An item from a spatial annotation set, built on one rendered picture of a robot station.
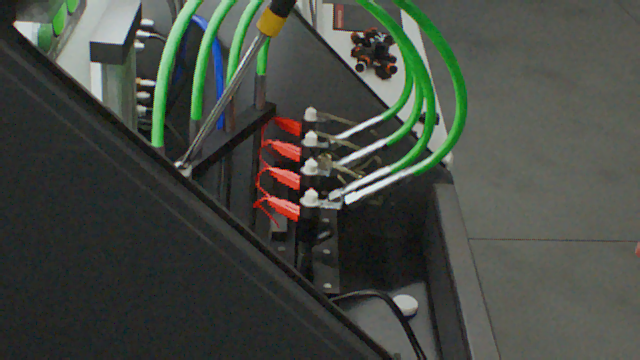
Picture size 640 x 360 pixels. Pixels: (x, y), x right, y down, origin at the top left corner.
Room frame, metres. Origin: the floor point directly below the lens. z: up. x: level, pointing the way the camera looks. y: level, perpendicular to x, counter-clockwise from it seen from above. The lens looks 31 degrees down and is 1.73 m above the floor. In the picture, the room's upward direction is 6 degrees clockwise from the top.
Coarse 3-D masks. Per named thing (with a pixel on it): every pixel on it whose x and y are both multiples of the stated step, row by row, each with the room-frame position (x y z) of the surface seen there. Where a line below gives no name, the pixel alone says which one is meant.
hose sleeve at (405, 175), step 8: (408, 168) 1.01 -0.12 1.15; (392, 176) 1.01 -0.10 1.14; (400, 176) 1.00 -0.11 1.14; (408, 176) 1.00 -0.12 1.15; (376, 184) 1.00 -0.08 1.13; (384, 184) 1.00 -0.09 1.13; (392, 184) 1.00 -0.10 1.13; (400, 184) 1.00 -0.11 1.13; (360, 192) 1.00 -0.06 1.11; (368, 192) 1.00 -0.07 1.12; (376, 192) 1.00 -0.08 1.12; (384, 192) 1.00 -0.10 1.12; (360, 200) 1.00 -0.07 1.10; (368, 200) 1.00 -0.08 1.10
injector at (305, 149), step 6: (300, 144) 1.16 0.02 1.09; (318, 144) 1.16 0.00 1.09; (300, 150) 1.16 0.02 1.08; (306, 150) 1.15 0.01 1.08; (312, 150) 1.15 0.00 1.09; (318, 150) 1.16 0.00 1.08; (300, 156) 1.16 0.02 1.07; (306, 156) 1.15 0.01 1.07; (300, 162) 1.16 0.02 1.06; (300, 168) 1.15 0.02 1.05
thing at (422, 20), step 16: (192, 0) 0.99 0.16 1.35; (400, 0) 1.00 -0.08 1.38; (192, 16) 0.99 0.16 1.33; (416, 16) 1.00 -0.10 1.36; (176, 32) 0.99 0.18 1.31; (432, 32) 1.00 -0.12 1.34; (176, 48) 0.99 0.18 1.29; (448, 48) 1.00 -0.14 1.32; (160, 64) 0.99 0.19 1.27; (448, 64) 1.00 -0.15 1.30; (160, 80) 0.99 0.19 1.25; (464, 80) 1.01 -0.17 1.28; (160, 96) 0.99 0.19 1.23; (464, 96) 1.00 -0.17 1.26; (160, 112) 0.99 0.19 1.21; (464, 112) 1.00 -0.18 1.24; (160, 128) 0.99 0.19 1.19; (160, 144) 0.99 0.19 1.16; (448, 144) 1.00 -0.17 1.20; (432, 160) 1.00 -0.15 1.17
